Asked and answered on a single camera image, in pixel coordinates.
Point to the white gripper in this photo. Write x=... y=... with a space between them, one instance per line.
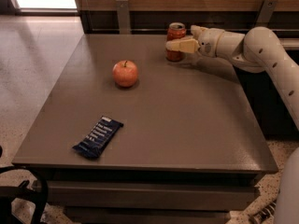
x=209 y=43

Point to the red coke can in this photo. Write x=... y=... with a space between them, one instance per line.
x=175 y=32

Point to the striped robot base part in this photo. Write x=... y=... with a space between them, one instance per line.
x=265 y=213

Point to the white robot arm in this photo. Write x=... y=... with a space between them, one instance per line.
x=257 y=50

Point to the blue rxbar blueberry wrapper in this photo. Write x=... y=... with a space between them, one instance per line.
x=95 y=142

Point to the red apple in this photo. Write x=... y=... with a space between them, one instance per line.
x=125 y=73

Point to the grey cabinet with drawers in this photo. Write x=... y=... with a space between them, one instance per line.
x=190 y=150

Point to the black chair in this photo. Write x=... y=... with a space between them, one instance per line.
x=8 y=194

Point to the left metal wall bracket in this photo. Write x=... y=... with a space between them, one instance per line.
x=123 y=14

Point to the metal wall bracket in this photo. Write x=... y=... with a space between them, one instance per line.
x=265 y=12
x=123 y=14

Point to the right metal wall bracket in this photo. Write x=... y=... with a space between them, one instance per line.
x=265 y=12

